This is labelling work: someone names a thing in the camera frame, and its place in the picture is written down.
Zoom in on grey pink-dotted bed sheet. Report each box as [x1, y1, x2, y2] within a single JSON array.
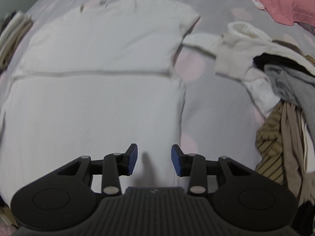
[[1, 0, 314, 168]]

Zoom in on folded white beige clothes stack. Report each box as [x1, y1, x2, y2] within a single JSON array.
[[1, 11, 34, 73]]

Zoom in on grey and black garment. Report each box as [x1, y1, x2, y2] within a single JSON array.
[[253, 53, 314, 121]]

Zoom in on cream white garment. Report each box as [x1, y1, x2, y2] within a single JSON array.
[[183, 21, 314, 118]]

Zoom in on white t-shirt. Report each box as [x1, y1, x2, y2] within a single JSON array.
[[1, 0, 199, 202]]

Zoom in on brown striped garment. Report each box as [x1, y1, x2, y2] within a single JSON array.
[[255, 54, 315, 202]]

